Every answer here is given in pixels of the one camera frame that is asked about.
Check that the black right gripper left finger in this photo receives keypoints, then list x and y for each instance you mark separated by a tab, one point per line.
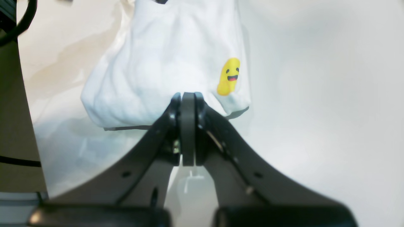
131	192

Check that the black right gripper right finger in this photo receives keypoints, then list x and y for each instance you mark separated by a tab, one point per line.
250	192

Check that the white printed t-shirt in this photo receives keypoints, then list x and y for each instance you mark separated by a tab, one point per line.
169	47

